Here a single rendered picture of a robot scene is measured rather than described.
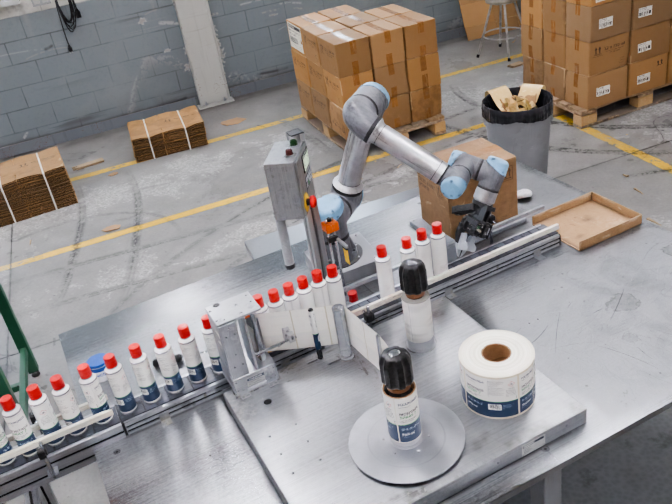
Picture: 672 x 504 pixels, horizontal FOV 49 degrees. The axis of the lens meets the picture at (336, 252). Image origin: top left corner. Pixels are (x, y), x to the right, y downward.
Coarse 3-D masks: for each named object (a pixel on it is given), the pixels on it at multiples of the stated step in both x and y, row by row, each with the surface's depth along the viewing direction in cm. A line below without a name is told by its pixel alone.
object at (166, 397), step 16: (512, 240) 273; (496, 256) 266; (464, 272) 259; (400, 288) 257; (384, 304) 250; (208, 368) 235; (192, 384) 230; (208, 384) 229; (160, 400) 225; (128, 416) 221
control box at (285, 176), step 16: (288, 144) 227; (304, 144) 227; (272, 160) 218; (288, 160) 216; (272, 176) 218; (288, 176) 217; (304, 176) 224; (272, 192) 221; (288, 192) 220; (304, 192) 223; (288, 208) 223; (304, 208) 223
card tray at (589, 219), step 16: (592, 192) 296; (560, 208) 292; (576, 208) 294; (592, 208) 292; (608, 208) 291; (624, 208) 283; (544, 224) 288; (560, 224) 286; (576, 224) 284; (592, 224) 282; (608, 224) 281; (624, 224) 274; (576, 240) 274; (592, 240) 269
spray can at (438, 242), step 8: (432, 224) 250; (440, 224) 250; (432, 232) 252; (440, 232) 251; (432, 240) 252; (440, 240) 251; (432, 248) 254; (440, 248) 252; (432, 256) 256; (440, 256) 254; (440, 264) 256; (440, 272) 257
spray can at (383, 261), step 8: (376, 248) 243; (384, 248) 242; (376, 256) 246; (384, 256) 243; (376, 264) 245; (384, 264) 244; (384, 272) 245; (384, 280) 247; (392, 280) 248; (384, 288) 249; (392, 288) 249; (384, 296) 250
